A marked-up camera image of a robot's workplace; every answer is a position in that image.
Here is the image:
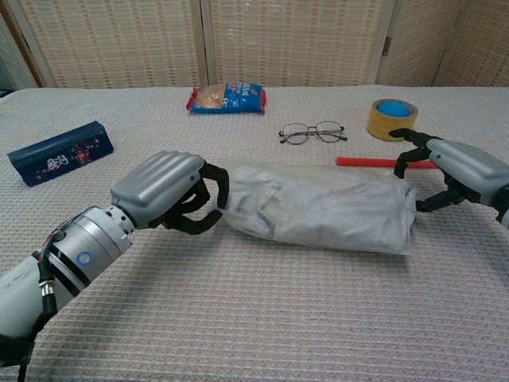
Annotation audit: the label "woven bamboo folding screen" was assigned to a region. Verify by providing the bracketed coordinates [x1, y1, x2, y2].
[0, 0, 509, 89]

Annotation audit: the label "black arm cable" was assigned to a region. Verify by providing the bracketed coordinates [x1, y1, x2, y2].
[15, 228, 67, 382]

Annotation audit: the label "dark blue printed box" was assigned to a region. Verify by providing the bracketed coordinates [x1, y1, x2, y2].
[6, 120, 115, 187]

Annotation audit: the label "blue bread snack packet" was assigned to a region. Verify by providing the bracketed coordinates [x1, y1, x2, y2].
[186, 82, 266, 116]

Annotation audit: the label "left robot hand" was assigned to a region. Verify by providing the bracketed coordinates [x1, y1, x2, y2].
[110, 150, 231, 236]

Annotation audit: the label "clear plastic bag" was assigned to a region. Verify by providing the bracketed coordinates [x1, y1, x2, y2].
[216, 158, 421, 255]

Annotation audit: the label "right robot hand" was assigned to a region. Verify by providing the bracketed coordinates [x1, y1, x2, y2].
[387, 127, 509, 230]

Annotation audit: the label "thin metal frame eyeglasses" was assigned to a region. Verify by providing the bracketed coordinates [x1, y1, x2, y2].
[278, 121, 348, 146]

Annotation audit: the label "woven checked tablecloth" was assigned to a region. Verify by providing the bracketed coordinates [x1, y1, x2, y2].
[0, 84, 509, 382]

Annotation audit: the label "yellow tape roll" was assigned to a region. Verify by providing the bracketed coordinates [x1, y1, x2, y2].
[366, 98, 420, 142]

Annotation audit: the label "red stick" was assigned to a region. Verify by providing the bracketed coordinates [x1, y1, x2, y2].
[336, 155, 437, 170]

